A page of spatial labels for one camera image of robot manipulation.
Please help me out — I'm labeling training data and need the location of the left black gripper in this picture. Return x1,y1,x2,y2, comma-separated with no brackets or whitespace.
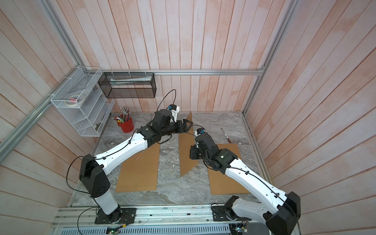
161,118,193,136

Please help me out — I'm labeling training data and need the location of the brown kraft file bag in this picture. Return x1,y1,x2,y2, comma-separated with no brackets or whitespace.
115,144,160,193

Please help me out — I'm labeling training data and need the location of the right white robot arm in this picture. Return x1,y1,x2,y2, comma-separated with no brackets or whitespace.
190,128,302,235

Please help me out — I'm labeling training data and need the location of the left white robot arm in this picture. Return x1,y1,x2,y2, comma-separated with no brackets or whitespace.
79,105,193,224

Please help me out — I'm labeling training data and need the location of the red metal pencil bucket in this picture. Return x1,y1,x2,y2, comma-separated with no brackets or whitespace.
116,115,135,133

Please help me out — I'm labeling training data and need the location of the bundle of coloured pencils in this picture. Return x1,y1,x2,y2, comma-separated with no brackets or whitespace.
120,106,130,123

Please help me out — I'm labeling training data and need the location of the tape roll on shelf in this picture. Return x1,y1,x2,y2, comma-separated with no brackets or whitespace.
64,95,82,107

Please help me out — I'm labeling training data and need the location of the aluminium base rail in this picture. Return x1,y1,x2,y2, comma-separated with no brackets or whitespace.
51,204,217,228

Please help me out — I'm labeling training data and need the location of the black mesh wall basket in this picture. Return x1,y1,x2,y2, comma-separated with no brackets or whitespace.
98,72,157,99

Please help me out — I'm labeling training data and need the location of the horizontal aluminium wall rail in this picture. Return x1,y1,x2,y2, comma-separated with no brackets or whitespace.
100,69,264,76

